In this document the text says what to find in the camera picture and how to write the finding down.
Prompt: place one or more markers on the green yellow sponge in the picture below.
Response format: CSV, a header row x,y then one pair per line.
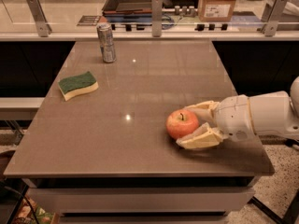
x,y
71,87

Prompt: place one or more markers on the red apple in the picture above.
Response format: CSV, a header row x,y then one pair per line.
x,y
181,122

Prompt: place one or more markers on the metal glass bracket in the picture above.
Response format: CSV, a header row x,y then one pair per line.
x,y
42,25
271,25
156,8

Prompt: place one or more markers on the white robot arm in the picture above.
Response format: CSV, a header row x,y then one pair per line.
x,y
275,113

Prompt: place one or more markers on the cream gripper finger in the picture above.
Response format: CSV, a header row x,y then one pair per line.
x,y
204,111
202,137

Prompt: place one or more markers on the left metal glass bracket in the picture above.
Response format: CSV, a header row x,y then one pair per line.
x,y
42,25

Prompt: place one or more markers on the dark open tray box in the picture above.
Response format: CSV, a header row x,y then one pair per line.
x,y
112,7

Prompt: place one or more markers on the grey table drawer cabinet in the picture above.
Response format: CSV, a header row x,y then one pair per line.
x,y
190,205

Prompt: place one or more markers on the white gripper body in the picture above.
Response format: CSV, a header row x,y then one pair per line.
x,y
234,116

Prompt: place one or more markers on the brown cardboard box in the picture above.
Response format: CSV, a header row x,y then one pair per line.
x,y
216,10

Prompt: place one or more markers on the silver blue redbull can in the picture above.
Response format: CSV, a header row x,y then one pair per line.
x,y
105,36

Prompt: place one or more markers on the right metal glass bracket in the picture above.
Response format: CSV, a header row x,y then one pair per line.
x,y
271,25

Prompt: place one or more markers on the middle metal glass bracket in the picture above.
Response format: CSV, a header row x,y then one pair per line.
x,y
156,8

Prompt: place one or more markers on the snack bags in bin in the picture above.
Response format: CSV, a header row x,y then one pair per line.
x,y
33,214

